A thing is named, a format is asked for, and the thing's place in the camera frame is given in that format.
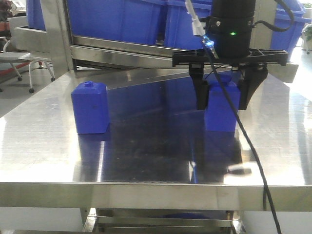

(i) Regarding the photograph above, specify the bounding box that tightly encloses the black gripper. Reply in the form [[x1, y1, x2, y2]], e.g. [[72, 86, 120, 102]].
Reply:
[[172, 15, 289, 111]]

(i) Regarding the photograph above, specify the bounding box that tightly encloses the blue bottle part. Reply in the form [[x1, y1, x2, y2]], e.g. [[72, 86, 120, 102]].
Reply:
[[204, 74, 240, 133], [71, 81, 110, 134]]

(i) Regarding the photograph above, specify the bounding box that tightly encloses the stainless steel shelf rack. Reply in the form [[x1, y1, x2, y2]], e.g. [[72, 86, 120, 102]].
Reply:
[[14, 0, 299, 84]]

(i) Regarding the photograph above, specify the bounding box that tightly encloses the blue plastic bin centre-right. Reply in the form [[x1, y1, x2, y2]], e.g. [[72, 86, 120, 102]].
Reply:
[[163, 0, 252, 57]]

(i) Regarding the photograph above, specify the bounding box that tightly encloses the blue plastic bin far right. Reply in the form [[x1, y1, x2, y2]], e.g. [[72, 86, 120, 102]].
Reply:
[[270, 0, 312, 59]]

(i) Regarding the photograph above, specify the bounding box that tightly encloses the potted green plant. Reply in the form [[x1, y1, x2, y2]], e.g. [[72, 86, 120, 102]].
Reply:
[[301, 23, 312, 41]]

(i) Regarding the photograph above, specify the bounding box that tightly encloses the blue plastic bin centre-left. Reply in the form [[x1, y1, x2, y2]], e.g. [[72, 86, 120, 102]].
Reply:
[[67, 0, 166, 45]]

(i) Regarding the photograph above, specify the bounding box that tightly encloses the blue plastic bin far left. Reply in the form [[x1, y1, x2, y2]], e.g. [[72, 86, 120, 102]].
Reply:
[[26, 0, 46, 31]]

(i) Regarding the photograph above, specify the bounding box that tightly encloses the grey office chair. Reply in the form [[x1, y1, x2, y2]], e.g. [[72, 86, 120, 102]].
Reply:
[[0, 36, 56, 94]]

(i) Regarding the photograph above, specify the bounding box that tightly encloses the white connector cable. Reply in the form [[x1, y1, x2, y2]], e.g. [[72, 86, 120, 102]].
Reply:
[[184, 0, 207, 37]]

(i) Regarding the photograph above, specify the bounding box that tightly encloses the black cable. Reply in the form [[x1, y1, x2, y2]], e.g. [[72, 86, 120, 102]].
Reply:
[[201, 0, 295, 234]]

